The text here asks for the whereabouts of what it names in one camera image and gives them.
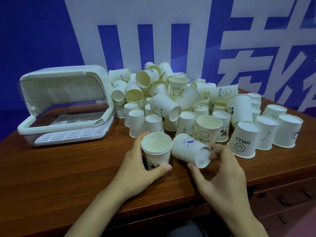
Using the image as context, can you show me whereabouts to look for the person's left hand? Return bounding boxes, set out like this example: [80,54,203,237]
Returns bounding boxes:
[108,132,173,203]

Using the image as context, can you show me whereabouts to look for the person's right hand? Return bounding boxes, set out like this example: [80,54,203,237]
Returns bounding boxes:
[187,143,250,220]

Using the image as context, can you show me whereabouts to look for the panda print white paper cup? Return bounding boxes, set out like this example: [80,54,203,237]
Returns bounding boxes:
[141,132,173,171]

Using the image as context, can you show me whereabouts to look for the blue print white paper cup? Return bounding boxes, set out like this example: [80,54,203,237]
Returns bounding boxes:
[171,133,212,169]

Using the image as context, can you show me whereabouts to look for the pile of paper cups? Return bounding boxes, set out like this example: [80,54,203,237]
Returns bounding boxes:
[108,62,303,160]

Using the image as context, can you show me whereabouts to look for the white plastic storage box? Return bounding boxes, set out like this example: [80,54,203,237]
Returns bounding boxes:
[17,65,117,148]

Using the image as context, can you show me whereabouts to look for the person's grey trousers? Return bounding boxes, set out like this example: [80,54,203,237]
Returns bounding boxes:
[168,219,208,237]

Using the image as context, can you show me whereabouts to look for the brown wooden table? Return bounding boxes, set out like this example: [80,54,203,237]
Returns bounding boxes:
[0,89,316,237]

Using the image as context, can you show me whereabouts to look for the brown drawer cabinet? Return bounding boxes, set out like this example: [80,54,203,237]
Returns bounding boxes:
[247,179,316,237]

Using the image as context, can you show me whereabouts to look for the white slotted drain tray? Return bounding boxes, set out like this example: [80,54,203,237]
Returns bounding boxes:
[34,112,110,146]

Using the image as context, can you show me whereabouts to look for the blue white backdrop banner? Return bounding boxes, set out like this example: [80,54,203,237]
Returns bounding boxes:
[0,0,316,142]

